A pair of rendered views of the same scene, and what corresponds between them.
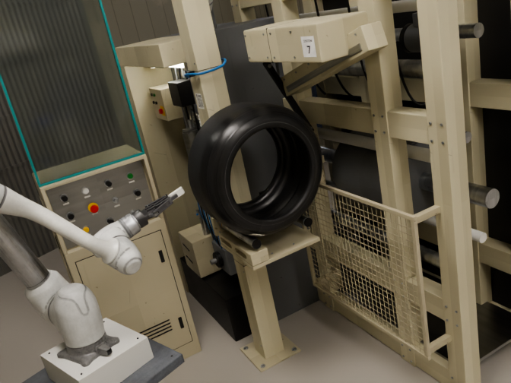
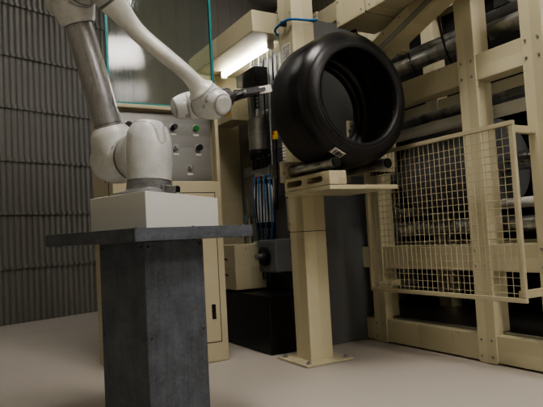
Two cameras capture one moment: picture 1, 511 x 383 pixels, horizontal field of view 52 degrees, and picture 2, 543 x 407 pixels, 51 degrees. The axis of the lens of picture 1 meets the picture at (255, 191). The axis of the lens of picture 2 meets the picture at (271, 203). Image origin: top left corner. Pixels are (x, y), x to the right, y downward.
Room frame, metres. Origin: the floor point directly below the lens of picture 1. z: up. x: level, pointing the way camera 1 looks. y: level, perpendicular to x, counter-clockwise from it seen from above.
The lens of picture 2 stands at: (-0.19, 0.55, 0.60)
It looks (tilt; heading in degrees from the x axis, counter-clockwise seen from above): 3 degrees up; 354
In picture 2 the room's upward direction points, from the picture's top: 3 degrees counter-clockwise
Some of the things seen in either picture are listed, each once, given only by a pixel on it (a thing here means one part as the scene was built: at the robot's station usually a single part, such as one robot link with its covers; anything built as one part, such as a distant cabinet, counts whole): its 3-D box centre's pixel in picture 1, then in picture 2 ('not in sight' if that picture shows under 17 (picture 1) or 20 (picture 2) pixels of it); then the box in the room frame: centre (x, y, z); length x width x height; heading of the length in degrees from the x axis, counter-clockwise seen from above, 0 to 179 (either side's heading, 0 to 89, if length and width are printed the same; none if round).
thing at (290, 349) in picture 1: (269, 349); (314, 356); (2.57, 0.11, 0.01); 0.27 x 0.27 x 0.02; 24
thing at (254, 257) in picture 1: (242, 245); (313, 182); (2.28, 0.12, 0.83); 0.36 x 0.09 x 0.06; 24
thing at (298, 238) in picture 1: (268, 241); (339, 190); (2.34, -0.01, 0.80); 0.37 x 0.36 x 0.02; 114
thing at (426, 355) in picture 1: (354, 257); (432, 217); (2.27, -0.41, 0.65); 0.90 x 0.02 x 0.70; 24
